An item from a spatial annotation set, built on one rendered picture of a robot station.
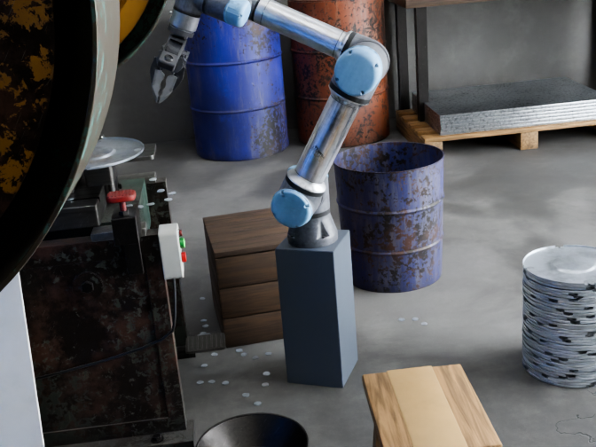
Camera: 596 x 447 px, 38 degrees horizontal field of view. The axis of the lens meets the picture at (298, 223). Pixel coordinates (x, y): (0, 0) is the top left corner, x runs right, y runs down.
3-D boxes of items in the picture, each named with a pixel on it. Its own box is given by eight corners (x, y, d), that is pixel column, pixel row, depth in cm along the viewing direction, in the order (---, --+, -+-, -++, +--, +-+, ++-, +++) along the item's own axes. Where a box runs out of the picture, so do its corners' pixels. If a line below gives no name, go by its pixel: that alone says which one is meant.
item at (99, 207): (115, 177, 269) (113, 159, 267) (99, 226, 227) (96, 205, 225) (17, 188, 267) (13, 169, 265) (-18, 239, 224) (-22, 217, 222)
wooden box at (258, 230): (315, 286, 337) (308, 201, 325) (340, 329, 301) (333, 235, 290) (213, 303, 330) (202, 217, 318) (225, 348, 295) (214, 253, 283)
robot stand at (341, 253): (357, 359, 280) (349, 229, 265) (342, 388, 265) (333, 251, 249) (305, 355, 286) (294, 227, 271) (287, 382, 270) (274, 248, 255)
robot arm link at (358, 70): (312, 221, 251) (397, 52, 228) (299, 239, 238) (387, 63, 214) (277, 201, 252) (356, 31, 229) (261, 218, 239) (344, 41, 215)
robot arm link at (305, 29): (403, 44, 238) (243, -26, 243) (396, 50, 228) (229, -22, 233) (386, 82, 242) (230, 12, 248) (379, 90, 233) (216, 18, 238)
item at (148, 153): (161, 185, 255) (155, 141, 251) (160, 200, 242) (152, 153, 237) (76, 195, 253) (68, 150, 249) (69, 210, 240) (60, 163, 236)
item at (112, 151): (140, 165, 230) (139, 162, 230) (29, 176, 229) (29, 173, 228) (147, 135, 257) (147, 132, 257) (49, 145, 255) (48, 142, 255)
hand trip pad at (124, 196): (139, 216, 219) (136, 187, 216) (138, 224, 213) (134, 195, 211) (112, 219, 218) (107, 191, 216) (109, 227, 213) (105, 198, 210)
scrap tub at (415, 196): (432, 247, 365) (428, 137, 349) (459, 287, 326) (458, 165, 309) (333, 259, 362) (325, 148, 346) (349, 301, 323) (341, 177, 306)
